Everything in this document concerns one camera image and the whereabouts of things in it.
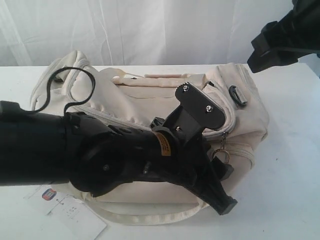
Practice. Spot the white paper hang tag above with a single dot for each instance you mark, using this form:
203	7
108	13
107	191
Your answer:
46	199

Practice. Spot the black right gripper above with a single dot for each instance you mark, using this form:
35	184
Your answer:
280	42

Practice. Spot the white paper sheet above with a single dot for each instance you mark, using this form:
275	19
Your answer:
84	224

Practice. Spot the cream fabric duffel bag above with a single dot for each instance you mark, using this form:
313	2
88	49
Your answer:
133	98

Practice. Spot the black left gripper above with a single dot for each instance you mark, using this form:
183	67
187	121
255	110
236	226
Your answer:
177	153

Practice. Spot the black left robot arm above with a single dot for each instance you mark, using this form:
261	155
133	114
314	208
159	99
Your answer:
38	148

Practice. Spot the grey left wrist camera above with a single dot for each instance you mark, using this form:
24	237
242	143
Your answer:
196	112

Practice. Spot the white backdrop curtain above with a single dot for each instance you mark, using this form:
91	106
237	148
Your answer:
134	32

